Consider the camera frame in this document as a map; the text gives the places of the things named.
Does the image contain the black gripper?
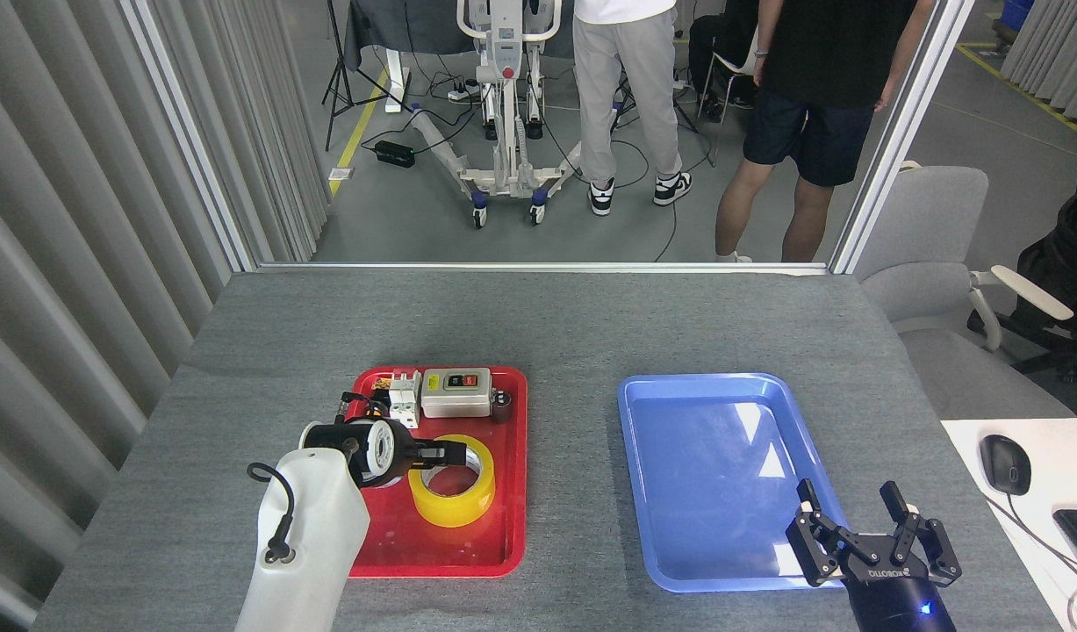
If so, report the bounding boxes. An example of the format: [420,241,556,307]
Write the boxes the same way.
[387,427,468,487]
[785,478,963,632]

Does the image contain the yellow tape roll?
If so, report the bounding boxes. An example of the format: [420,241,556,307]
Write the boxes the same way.
[409,434,496,528]

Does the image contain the white circuit breaker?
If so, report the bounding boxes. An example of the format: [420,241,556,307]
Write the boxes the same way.
[389,370,421,430]

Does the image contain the red plastic tray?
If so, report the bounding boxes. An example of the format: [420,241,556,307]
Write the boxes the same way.
[341,366,528,578]

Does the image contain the black computer mouse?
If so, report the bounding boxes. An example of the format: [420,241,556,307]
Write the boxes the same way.
[980,434,1032,497]

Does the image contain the white desk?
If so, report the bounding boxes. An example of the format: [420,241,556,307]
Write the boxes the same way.
[940,418,1077,632]

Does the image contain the blue plastic tray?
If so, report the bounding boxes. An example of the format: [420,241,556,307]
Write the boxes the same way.
[617,373,855,593]

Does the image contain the black office chair base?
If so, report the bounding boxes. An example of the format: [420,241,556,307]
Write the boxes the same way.
[968,309,1077,387]

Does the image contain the grey office chair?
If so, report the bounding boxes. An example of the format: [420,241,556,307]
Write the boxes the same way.
[854,162,1074,420]

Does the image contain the black tripod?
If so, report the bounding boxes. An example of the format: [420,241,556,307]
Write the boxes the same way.
[323,0,413,152]

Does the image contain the white wheeled stand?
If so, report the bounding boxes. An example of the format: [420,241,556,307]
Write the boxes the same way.
[411,0,592,229]

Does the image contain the table with dark cloth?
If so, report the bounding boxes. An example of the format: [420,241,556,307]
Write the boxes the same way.
[343,0,583,73]

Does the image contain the grey pleated curtain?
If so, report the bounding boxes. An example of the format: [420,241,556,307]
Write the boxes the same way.
[0,0,333,632]
[999,0,1077,119]

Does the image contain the white plastic chair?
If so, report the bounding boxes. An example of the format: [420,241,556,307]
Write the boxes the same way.
[698,31,758,168]

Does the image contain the grey push-button switch box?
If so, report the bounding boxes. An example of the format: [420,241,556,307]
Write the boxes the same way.
[420,368,493,419]

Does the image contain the black mouse cable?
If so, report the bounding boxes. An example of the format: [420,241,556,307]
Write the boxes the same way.
[981,492,1077,589]

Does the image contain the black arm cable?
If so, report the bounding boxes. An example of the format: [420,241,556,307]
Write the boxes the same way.
[246,462,297,564]

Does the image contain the silver frame rail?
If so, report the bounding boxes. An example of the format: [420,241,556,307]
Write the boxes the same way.
[255,262,833,275]

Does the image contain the silver frame post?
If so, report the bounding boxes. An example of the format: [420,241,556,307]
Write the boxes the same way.
[829,0,976,275]
[119,0,260,275]

